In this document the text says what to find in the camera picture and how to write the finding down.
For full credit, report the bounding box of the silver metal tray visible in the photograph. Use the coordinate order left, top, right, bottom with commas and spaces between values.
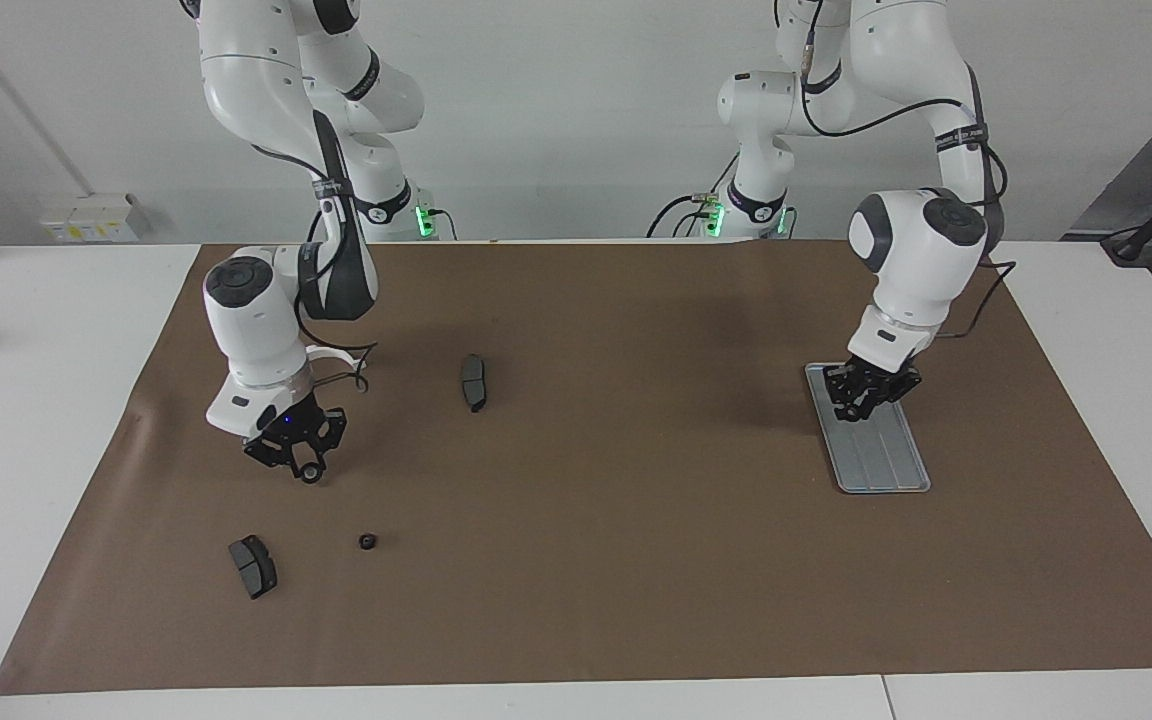
804, 362, 932, 495

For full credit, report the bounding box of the dark grey brake pad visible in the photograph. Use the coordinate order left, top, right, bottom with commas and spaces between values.
460, 354, 489, 414
228, 535, 279, 600

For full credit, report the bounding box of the brown paper table mat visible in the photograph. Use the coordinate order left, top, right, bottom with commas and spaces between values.
0, 240, 1152, 696

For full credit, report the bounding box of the white semicircular plastic bracket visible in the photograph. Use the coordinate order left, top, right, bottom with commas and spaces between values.
306, 344, 368, 373

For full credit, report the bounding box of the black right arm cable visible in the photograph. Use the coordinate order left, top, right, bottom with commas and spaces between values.
246, 140, 382, 396

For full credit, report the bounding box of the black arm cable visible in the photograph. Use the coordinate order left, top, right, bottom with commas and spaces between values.
246, 140, 382, 396
798, 0, 1019, 341

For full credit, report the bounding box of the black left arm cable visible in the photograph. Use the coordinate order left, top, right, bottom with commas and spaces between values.
798, 0, 1019, 341

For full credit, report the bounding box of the black base cable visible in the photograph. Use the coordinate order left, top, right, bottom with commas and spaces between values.
646, 150, 739, 241

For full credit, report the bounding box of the white wall socket box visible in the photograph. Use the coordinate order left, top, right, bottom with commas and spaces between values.
41, 193, 152, 244

